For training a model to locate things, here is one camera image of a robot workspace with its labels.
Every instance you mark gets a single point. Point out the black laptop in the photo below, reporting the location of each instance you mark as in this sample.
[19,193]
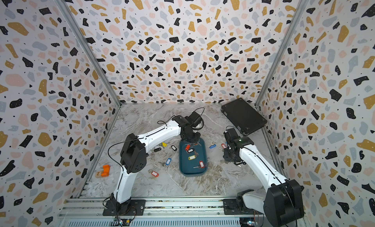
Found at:
[243,116]

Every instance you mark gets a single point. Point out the right aluminium corner post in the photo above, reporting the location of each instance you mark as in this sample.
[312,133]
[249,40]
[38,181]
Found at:
[287,38]

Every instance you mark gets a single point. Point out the left aluminium corner post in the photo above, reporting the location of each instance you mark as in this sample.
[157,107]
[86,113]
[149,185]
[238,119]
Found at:
[87,50]

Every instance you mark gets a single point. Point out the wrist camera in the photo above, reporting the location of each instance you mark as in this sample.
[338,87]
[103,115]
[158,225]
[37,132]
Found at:
[195,121]
[230,135]

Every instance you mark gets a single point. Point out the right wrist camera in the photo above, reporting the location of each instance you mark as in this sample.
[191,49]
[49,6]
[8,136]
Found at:
[230,135]

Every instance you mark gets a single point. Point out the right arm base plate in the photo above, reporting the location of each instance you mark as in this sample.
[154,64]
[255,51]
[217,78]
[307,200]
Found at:
[235,207]

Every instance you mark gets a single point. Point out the orange object on table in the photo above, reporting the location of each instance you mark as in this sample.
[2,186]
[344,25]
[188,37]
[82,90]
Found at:
[104,172]

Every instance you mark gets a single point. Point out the aluminium corner post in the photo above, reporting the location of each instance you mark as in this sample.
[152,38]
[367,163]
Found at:
[287,38]
[87,50]

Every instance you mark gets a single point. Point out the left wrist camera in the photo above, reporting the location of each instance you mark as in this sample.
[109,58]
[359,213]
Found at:
[195,121]

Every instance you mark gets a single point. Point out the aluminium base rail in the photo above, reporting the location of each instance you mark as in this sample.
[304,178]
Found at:
[196,211]

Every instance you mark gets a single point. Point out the teal storage box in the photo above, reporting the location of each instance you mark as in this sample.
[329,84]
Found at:
[185,165]

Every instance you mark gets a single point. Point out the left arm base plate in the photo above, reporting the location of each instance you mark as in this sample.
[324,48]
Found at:
[131,207]

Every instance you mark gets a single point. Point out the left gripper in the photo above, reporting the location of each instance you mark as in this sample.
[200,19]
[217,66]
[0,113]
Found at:
[195,140]

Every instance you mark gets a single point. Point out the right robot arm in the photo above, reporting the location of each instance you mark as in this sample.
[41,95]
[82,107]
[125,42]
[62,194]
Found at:
[282,201]

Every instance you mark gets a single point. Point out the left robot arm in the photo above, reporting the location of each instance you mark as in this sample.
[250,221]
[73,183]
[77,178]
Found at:
[135,147]

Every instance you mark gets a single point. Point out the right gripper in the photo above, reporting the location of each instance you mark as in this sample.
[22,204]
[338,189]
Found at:
[225,156]

